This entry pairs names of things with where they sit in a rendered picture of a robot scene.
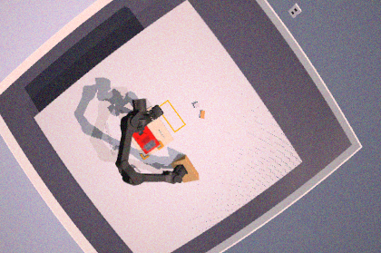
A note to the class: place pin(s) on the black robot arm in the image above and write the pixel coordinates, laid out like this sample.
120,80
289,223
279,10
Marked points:
133,121

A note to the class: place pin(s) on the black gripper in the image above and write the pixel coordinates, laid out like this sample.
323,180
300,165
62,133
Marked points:
154,113

